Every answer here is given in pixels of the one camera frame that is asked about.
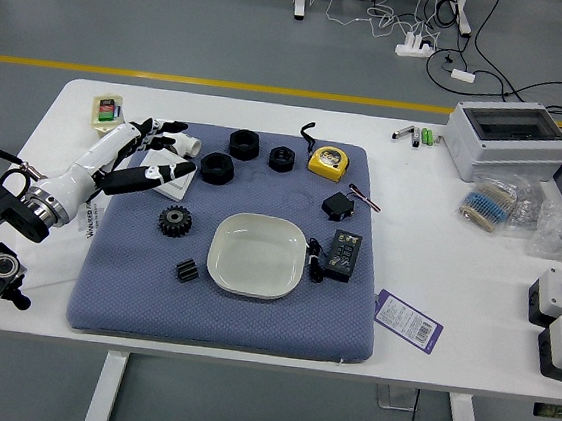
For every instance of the clear printed plastic bag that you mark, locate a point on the clear printed plastic bag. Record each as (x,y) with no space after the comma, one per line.
(89,225)

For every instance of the black digital display module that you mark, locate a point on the black digital display module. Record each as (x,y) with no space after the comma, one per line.
(341,257)

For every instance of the small black hex nut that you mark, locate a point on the small black hex nut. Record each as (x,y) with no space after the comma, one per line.
(273,163)

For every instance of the white square plate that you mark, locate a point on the white square plate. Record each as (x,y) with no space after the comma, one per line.
(256,258)

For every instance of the grey electrical enclosure box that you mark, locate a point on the grey electrical enclosure box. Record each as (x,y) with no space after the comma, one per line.
(507,159)

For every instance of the small black gear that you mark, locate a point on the small black gear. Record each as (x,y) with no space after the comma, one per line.
(186,271)

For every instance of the green battery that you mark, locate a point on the green battery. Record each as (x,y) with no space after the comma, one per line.
(424,136)
(430,137)

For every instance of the big black gear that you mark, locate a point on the big black gear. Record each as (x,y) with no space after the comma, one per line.
(166,227)

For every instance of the black under-table controller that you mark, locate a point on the black under-table controller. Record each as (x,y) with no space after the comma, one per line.
(556,411)

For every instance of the white power strip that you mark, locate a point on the white power strip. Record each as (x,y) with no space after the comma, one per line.
(411,48)

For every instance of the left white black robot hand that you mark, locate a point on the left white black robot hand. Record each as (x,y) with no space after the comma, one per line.
(89,165)

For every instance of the bag of blue resistors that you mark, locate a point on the bag of blue resistors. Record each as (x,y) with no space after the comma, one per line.
(485,204)

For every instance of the bag of clear components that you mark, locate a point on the bag of clear components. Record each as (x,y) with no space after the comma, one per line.
(529,206)

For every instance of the white wall switch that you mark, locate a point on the white wall switch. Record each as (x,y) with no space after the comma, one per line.
(175,188)

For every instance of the cream switch box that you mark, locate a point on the cream switch box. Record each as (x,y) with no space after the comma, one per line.
(103,122)

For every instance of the button box with blue button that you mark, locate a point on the button box with blue button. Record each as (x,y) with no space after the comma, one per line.
(553,299)

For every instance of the small white adapter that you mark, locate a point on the small white adapter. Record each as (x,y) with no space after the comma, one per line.
(462,75)

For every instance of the blue-grey cushion mat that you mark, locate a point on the blue-grey cushion mat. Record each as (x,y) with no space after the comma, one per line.
(140,306)

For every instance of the purple label card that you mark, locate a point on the purple label card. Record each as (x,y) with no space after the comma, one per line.
(407,322)

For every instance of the yellow tape measure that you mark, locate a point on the yellow tape measure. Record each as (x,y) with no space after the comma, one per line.
(328,168)

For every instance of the grey under-table bracket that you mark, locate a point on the grey under-table bracket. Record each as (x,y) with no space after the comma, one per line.
(396,397)

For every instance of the large black hex nut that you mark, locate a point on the large black hex nut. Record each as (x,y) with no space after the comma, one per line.
(234,149)
(207,173)

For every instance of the white pipe tee fitting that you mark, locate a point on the white pipe tee fitting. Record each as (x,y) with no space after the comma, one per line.
(190,146)

